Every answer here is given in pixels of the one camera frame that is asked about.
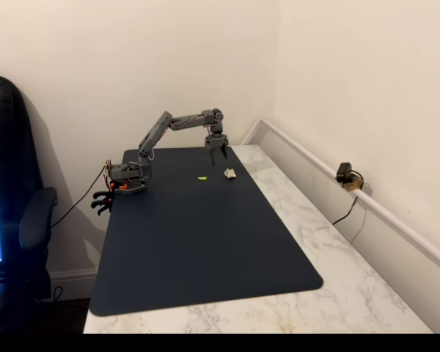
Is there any grey robot arm with base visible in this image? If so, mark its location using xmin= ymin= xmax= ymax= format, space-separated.
xmin=104 ymin=108 xmax=227 ymax=197

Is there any dark desk mat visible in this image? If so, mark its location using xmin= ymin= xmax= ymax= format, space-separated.
xmin=89 ymin=145 xmax=324 ymax=318

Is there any black clamp with orange pads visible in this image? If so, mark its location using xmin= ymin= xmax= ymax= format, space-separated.
xmin=91 ymin=199 xmax=114 ymax=217
xmin=91 ymin=180 xmax=118 ymax=203

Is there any black webcam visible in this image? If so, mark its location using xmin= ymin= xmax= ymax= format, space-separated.
xmin=336 ymin=161 xmax=353 ymax=183

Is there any white baseboard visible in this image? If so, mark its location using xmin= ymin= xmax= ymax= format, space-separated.
xmin=48 ymin=268 xmax=98 ymax=303

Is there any black office chair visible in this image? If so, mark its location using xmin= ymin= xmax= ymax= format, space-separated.
xmin=0 ymin=75 xmax=59 ymax=334

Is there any black webcam cable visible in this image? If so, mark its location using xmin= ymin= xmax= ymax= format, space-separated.
xmin=331 ymin=169 xmax=364 ymax=226

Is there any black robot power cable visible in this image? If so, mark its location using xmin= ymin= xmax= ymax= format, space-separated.
xmin=50 ymin=165 xmax=109 ymax=229

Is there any white wall ledge rail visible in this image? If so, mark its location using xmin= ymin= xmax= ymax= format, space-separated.
xmin=241 ymin=117 xmax=440 ymax=276

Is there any black cable on floor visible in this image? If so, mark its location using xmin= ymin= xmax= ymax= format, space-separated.
xmin=36 ymin=285 xmax=65 ymax=304

